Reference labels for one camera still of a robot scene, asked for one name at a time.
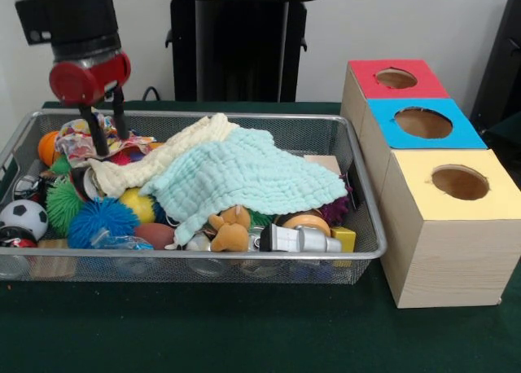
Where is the shallow clear mesh bin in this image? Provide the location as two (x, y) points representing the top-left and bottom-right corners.
(0, 108), (388, 287)

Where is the bottle with blue label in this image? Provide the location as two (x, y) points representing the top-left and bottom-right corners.
(89, 230), (155, 252)

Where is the silver drink can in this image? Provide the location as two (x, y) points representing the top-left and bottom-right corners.
(69, 167), (103, 202)

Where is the light blue waffle cloth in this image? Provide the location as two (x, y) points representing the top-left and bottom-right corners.
(140, 126), (350, 246)

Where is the colourful patterned cloth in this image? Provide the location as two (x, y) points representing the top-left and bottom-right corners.
(55, 112), (158, 166)

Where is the wooden box with three holes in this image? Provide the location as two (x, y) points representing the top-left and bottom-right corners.
(340, 59), (521, 309)

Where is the blue spiky rubber ball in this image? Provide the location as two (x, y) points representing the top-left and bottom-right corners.
(67, 197), (142, 250)

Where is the small orange basketball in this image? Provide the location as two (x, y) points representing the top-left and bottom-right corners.
(38, 130), (62, 166)

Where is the black equipment case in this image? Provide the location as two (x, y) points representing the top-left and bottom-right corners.
(470, 0), (521, 146)

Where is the small brown toy football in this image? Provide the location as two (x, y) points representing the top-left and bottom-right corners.
(134, 222), (177, 250)

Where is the small black-white soccer ball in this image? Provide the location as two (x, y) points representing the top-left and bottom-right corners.
(0, 199), (50, 240)

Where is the dark green table cloth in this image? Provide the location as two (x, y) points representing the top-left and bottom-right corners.
(0, 99), (521, 373)

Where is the tan plush animal toy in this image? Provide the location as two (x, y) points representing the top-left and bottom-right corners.
(209, 205), (253, 252)

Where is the tan cardboard square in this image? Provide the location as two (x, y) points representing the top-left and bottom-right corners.
(303, 152), (341, 174)

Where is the cream knitted cloth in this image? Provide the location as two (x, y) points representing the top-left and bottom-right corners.
(87, 112), (239, 199)

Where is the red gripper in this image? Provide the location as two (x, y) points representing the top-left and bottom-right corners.
(48, 53), (132, 156)

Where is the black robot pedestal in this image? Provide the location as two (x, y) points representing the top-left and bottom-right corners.
(156, 0), (329, 103)

